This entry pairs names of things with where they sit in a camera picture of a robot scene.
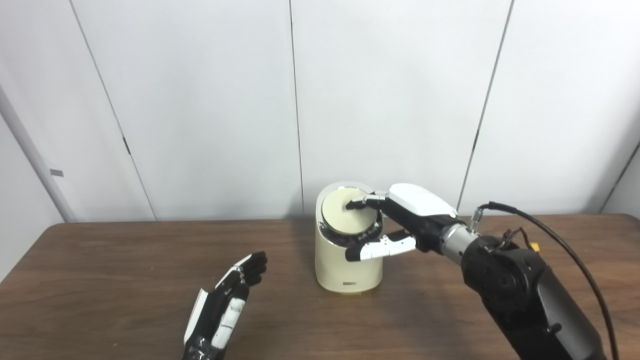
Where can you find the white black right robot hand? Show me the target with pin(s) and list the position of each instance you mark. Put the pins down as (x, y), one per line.
(420, 210)

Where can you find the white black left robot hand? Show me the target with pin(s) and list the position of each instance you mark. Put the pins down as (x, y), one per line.
(215, 315)

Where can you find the black wall seam clip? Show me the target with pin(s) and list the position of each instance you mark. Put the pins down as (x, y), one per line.
(127, 146)

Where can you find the white wall post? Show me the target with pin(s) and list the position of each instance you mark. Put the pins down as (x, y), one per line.
(35, 160)

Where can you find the grey wall tag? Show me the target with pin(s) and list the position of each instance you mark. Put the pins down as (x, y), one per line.
(56, 172)

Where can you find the cream-colored bin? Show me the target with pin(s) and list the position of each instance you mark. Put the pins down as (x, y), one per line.
(345, 272)

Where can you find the cream round bin lid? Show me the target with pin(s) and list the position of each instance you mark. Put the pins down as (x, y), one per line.
(345, 220)

